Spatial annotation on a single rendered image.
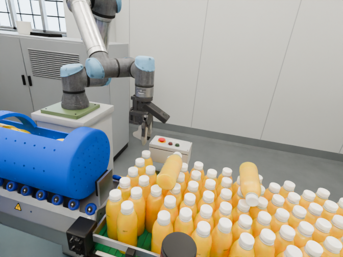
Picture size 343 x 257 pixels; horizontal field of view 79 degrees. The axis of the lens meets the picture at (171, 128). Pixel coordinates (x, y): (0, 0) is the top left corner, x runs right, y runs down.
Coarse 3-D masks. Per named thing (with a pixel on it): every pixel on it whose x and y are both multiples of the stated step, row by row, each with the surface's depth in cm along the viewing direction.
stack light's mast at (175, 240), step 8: (176, 232) 39; (168, 240) 37; (176, 240) 37; (184, 240) 38; (192, 240) 38; (168, 248) 36; (176, 248) 36; (184, 248) 36; (192, 248) 36; (168, 256) 35; (176, 256) 35; (184, 256) 35; (192, 256) 35
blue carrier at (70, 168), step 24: (0, 120) 108; (24, 120) 99; (0, 144) 77; (24, 144) 75; (48, 144) 74; (72, 144) 73; (96, 144) 84; (0, 168) 78; (24, 168) 74; (48, 168) 72; (72, 168) 72; (96, 168) 88; (72, 192) 75
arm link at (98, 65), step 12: (72, 0) 82; (84, 0) 84; (72, 12) 84; (84, 12) 82; (84, 24) 80; (96, 24) 84; (84, 36) 79; (96, 36) 80; (96, 48) 78; (96, 60) 75; (108, 60) 78; (96, 72) 76; (108, 72) 78
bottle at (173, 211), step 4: (164, 204) 70; (160, 208) 71; (164, 208) 70; (168, 208) 69; (172, 208) 69; (176, 208) 70; (172, 212) 69; (176, 212) 70; (172, 216) 69; (176, 216) 70; (172, 220) 69
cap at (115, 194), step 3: (114, 189) 71; (117, 189) 72; (111, 192) 70; (114, 192) 70; (117, 192) 70; (120, 192) 70; (111, 195) 69; (114, 195) 69; (117, 195) 69; (120, 195) 70; (111, 198) 69; (114, 198) 69; (117, 198) 69
